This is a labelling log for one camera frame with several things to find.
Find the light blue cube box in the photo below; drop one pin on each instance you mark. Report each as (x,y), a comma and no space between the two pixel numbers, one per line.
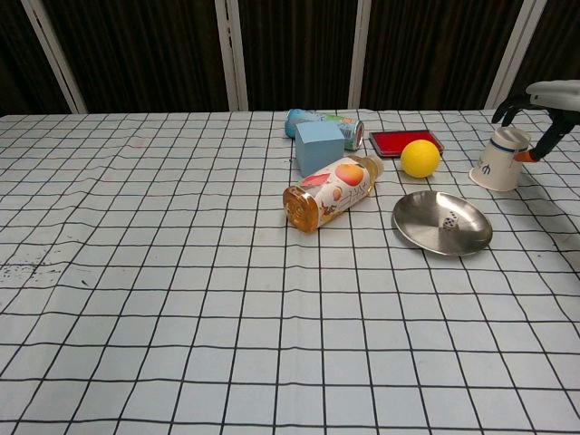
(319,149)

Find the blue green drink can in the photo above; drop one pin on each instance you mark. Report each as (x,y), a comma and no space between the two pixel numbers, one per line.
(351,131)

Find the white die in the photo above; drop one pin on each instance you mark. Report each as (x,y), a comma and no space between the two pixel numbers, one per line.
(450,224)

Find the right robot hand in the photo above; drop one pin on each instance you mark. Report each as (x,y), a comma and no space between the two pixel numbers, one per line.
(557,95)

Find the peach juice bottle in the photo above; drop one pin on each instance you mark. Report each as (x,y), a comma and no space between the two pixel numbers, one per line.
(326,195)

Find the yellow ball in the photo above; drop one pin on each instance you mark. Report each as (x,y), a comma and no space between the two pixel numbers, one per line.
(420,158)

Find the white frame post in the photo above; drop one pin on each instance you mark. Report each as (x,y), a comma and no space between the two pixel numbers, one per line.
(231,59)
(54,59)
(514,59)
(361,59)

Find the white paper cup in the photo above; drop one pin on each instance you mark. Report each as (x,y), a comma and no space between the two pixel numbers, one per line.
(494,170)

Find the red flat tray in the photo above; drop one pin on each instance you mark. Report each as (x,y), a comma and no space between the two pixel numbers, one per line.
(389,141)

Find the checkered tablecloth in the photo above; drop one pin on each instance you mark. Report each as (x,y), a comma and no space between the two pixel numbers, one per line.
(181,294)

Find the silver metal plate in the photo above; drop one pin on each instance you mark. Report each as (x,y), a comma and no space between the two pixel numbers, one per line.
(421,226)

